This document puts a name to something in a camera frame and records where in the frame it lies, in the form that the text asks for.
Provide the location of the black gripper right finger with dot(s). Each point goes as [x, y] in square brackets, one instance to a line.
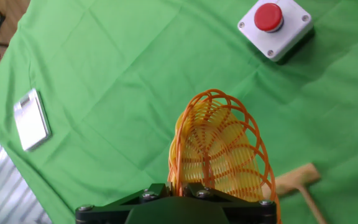
[250, 211]

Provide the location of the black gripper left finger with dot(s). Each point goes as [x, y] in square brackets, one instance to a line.
[104, 211]

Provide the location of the wooden peg dish rack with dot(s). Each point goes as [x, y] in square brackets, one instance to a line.
[297, 179]

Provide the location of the silver kitchen scale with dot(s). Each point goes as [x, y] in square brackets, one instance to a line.
[31, 121]

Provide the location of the white box large red button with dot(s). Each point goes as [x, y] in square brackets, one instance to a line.
[291, 34]

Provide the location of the green cloth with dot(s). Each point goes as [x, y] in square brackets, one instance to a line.
[135, 62]

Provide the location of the orange yellow woven dish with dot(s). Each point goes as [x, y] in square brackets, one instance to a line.
[216, 149]

